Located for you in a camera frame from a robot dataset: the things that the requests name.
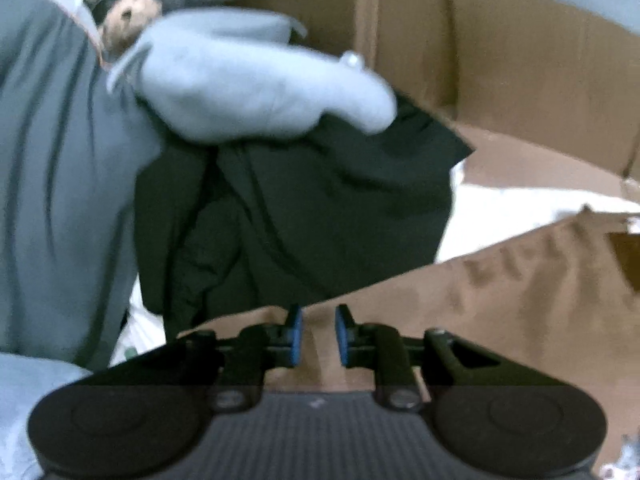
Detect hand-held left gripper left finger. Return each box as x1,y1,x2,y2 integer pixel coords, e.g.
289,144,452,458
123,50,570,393
132,304,304,410

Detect blue jeans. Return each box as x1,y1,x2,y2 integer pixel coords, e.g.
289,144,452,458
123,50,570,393
0,352,96,480

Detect grey neck pillow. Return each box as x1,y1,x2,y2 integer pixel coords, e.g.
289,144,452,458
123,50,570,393
107,7,398,143

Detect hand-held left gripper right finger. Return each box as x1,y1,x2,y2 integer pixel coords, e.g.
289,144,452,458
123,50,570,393
334,304,503,410

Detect grey cushion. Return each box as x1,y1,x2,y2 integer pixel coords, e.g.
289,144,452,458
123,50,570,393
0,0,166,371

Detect brown printed t-shirt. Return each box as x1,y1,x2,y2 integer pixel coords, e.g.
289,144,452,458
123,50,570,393
177,210,640,480

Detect black crumpled cloth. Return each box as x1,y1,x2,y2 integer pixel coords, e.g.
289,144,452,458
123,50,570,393
134,92,476,331

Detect flattened cardboard sheet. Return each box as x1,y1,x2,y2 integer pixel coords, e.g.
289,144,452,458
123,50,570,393
235,0,640,201

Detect white bear print blanket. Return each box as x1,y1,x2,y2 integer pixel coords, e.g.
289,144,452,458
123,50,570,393
107,157,640,366

